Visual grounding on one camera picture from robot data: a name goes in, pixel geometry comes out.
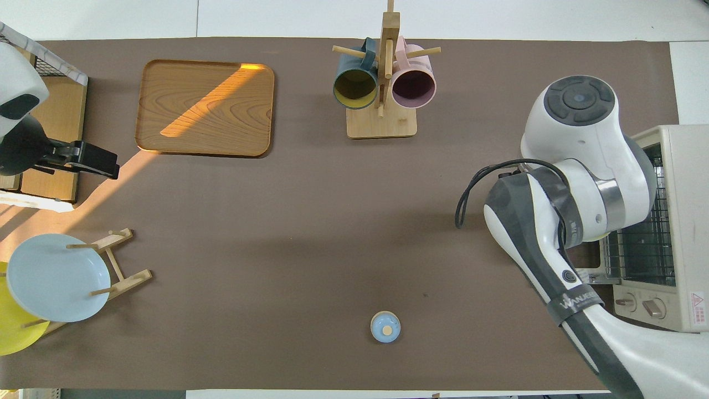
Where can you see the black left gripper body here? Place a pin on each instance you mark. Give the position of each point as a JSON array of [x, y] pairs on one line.
[[22, 149]]

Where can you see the beige toaster oven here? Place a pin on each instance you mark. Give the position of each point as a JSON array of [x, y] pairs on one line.
[[687, 221]]

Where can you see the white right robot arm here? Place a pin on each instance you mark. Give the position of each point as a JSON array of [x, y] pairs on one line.
[[587, 144]]

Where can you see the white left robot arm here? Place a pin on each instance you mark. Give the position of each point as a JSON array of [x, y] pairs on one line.
[[14, 77]]

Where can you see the white checked cloth liner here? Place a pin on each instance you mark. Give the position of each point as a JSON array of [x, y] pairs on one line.
[[61, 69]]

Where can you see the light blue plate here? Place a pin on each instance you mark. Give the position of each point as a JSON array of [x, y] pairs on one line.
[[55, 277]]

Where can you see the wooden plate rack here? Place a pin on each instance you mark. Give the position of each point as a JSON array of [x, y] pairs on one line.
[[124, 282]]

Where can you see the wooden serving tray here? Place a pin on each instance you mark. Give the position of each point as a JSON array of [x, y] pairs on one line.
[[221, 122]]

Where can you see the yellow plate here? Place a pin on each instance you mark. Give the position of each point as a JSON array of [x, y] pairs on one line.
[[14, 338]]

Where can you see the brown table mat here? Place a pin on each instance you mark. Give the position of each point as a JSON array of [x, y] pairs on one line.
[[277, 249]]

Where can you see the dark teal mug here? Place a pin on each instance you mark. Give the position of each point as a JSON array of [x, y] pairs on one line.
[[354, 88]]

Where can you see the wooden mug tree stand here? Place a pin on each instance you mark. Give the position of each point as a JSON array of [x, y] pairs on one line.
[[382, 124]]

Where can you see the pink mug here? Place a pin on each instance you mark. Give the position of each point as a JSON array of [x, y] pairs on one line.
[[414, 86]]

